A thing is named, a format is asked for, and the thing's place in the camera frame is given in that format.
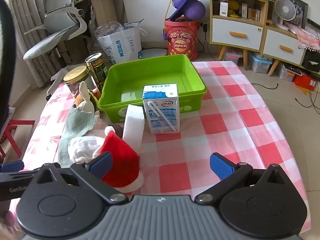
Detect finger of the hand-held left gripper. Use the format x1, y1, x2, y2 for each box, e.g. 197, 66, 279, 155
0, 160, 40, 180

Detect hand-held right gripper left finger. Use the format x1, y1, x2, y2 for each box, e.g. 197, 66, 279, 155
26, 152, 129, 204

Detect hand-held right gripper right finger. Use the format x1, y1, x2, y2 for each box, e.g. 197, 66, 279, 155
194, 152, 295, 204

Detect red santa hat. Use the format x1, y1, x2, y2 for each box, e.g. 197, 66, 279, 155
100, 125, 145, 193

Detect white sponge block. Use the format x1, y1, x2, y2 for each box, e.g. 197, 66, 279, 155
122, 104, 145, 153

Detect blue white milk carton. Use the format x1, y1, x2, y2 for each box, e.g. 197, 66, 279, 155
142, 84, 180, 134

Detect green plastic bin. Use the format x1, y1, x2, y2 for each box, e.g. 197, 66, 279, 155
98, 54, 207, 123

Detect person's left hand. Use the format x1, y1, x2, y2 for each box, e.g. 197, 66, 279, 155
0, 201, 17, 234

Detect red white checkered tablecloth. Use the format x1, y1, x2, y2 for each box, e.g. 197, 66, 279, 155
21, 60, 312, 235

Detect red stool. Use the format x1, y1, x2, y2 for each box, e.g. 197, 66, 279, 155
0, 120, 35, 158

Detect teal towel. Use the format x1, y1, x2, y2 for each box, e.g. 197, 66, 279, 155
58, 106, 100, 168

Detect glass jar with gold lid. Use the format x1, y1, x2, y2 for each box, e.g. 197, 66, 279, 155
63, 66, 94, 98

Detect green drink can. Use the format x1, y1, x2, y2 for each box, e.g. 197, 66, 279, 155
85, 52, 107, 90

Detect blue lidded storage box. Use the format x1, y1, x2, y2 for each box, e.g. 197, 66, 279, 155
250, 52, 273, 74

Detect clear storage box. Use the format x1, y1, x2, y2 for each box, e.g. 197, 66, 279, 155
222, 49, 243, 65
279, 62, 297, 82

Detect red box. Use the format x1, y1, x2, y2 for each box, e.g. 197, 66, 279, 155
292, 74, 317, 90

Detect white paper bag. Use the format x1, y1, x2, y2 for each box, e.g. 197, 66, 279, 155
96, 19, 148, 64

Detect white basin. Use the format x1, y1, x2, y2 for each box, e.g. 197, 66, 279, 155
140, 48, 167, 59

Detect red snack bucket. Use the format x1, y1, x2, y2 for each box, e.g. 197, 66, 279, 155
164, 17, 200, 62

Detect tall wooden shelf cabinet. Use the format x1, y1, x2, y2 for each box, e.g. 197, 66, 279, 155
209, 0, 269, 70

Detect clear plastic bag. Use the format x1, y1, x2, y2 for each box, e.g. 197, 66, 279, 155
94, 21, 125, 38

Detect low wooden drawer cabinet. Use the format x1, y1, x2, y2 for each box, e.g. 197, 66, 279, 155
261, 25, 309, 77

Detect grey mesh office chair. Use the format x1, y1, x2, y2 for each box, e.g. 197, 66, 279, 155
23, 0, 88, 102

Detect wooden desk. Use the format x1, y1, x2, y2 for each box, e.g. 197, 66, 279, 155
75, 0, 128, 28

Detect grey curtain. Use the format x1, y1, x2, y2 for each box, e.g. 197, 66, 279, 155
10, 0, 50, 88

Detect pink printed cloth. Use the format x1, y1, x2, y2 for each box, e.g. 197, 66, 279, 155
282, 21, 320, 53

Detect purple hopper ball toy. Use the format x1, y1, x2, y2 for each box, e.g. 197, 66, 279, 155
164, 0, 207, 22

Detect yellow toy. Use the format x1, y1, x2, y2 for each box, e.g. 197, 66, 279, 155
229, 0, 240, 18

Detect white desk fan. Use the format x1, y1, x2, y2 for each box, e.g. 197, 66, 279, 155
274, 0, 297, 32

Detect black floor cable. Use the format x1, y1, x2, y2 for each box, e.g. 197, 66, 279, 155
252, 82, 278, 90
295, 90, 320, 115

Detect dark picture frame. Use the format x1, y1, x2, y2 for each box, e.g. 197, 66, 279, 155
285, 0, 309, 29

